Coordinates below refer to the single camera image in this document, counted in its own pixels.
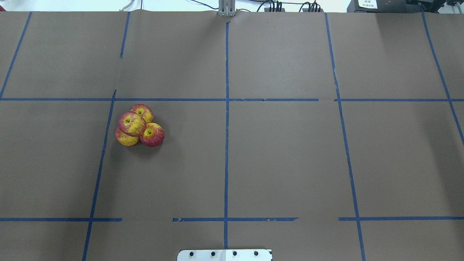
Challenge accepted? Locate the red yellow apple front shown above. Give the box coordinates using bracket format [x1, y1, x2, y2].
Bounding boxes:
[115, 128, 139, 147]

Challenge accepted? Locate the lone red yellow apple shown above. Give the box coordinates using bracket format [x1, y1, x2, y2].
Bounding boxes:
[118, 111, 146, 137]

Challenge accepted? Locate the brown paper table mat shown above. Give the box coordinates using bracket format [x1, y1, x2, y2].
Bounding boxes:
[0, 10, 463, 261]

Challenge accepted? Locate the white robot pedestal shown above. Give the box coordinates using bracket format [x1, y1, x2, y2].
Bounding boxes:
[177, 249, 273, 261]

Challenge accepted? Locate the orange black connector box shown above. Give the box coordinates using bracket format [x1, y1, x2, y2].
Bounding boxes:
[258, 0, 285, 13]

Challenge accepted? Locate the red yellow apple rear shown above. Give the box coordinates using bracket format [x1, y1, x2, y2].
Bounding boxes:
[130, 104, 154, 123]

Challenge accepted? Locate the red yellow apple side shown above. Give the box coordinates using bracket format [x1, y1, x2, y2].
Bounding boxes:
[139, 123, 165, 147]

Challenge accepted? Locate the aluminium frame post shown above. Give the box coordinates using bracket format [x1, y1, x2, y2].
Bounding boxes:
[218, 0, 236, 17]

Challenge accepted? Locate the black computer box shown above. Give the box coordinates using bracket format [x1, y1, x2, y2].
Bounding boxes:
[347, 0, 421, 13]

